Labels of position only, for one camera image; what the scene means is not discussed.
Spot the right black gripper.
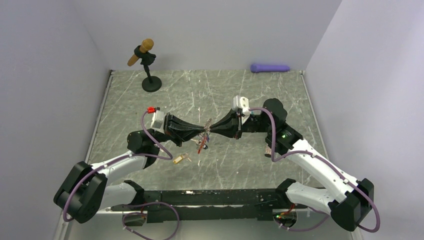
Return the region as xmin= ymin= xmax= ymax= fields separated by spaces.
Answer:
xmin=209 ymin=107 xmax=273 ymax=140

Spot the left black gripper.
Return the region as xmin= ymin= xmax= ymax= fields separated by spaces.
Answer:
xmin=149 ymin=112 xmax=206 ymax=147

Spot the red handled metal keyring holder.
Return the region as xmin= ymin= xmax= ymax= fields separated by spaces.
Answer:
xmin=191 ymin=118 xmax=215 ymax=154

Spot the yellow tagged key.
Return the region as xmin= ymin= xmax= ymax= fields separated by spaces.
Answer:
xmin=172 ymin=153 xmax=192 ymax=164

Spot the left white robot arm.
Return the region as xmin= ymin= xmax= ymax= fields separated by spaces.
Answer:
xmin=53 ymin=110 xmax=206 ymax=224

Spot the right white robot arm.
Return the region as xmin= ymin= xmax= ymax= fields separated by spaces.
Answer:
xmin=204 ymin=95 xmax=381 ymax=233

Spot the black microphone stand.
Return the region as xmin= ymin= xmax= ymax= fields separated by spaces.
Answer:
xmin=142 ymin=65 xmax=162 ymax=93

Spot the purple cylinder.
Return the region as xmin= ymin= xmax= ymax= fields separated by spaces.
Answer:
xmin=250 ymin=63 xmax=291 ymax=73

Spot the brown microphone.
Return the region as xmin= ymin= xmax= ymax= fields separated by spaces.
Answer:
xmin=127 ymin=38 xmax=156 ymax=67

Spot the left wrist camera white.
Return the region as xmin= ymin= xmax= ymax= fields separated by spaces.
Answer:
xmin=148 ymin=107 xmax=166 ymax=133

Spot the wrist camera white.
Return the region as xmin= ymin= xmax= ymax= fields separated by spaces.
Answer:
xmin=231 ymin=95 xmax=251 ymax=125
xmin=148 ymin=107 xmax=166 ymax=133

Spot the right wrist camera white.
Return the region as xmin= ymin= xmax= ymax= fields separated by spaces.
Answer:
xmin=231 ymin=95 xmax=251 ymax=125

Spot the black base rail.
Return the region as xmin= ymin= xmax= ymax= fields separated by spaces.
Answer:
xmin=110 ymin=188 xmax=309 ymax=223

